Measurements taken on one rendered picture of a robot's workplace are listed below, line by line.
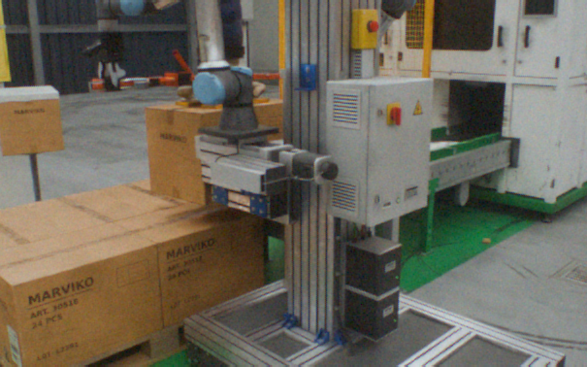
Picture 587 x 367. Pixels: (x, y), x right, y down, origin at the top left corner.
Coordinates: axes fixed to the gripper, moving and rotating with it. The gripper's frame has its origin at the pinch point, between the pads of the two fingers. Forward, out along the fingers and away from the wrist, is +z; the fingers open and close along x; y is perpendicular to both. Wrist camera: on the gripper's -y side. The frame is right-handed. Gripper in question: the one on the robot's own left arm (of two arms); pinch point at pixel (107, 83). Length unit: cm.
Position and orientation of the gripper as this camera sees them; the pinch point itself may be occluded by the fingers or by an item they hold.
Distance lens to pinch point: 238.9
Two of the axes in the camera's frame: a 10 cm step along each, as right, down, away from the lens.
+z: 0.0, 9.6, 2.6
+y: 6.6, -2.0, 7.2
